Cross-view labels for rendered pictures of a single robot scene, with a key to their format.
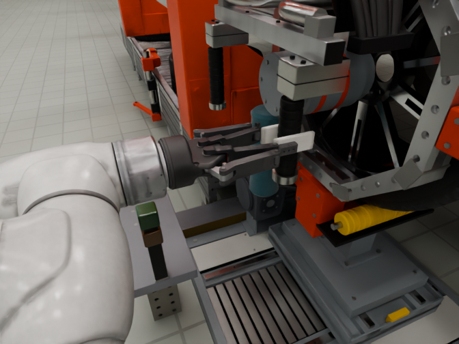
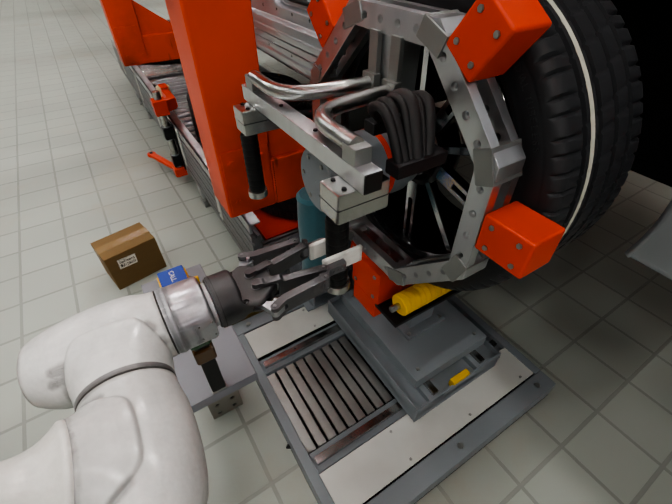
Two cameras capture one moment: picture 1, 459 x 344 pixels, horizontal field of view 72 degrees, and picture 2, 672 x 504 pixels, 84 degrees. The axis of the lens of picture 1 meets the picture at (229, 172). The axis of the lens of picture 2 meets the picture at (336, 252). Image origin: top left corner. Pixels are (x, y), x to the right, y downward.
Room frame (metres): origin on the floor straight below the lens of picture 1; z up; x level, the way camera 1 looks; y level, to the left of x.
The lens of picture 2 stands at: (0.02, -0.01, 1.22)
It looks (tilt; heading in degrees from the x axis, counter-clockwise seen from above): 42 degrees down; 349
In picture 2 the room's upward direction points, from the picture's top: straight up
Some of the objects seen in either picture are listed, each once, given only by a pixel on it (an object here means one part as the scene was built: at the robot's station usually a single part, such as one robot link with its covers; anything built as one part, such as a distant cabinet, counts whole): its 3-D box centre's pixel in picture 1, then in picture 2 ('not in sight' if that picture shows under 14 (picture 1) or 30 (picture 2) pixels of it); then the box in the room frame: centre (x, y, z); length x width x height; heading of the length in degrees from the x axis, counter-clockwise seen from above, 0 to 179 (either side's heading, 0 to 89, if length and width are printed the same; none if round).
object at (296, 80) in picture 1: (312, 74); (354, 193); (0.46, -0.12, 0.93); 0.09 x 0.05 x 0.05; 111
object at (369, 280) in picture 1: (354, 226); (414, 295); (0.75, -0.41, 0.32); 0.40 x 0.30 x 0.28; 21
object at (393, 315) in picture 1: (343, 264); (407, 330); (0.75, -0.41, 0.13); 0.50 x 0.36 x 0.10; 21
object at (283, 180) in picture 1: (288, 138); (337, 252); (0.45, -0.10, 0.83); 0.04 x 0.04 x 0.16
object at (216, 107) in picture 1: (216, 76); (253, 164); (0.76, 0.03, 0.83); 0.04 x 0.04 x 0.16
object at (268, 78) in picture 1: (315, 78); (360, 167); (0.67, -0.19, 0.85); 0.21 x 0.14 x 0.14; 111
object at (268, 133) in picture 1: (280, 132); (328, 245); (0.47, -0.09, 0.83); 0.07 x 0.01 x 0.03; 112
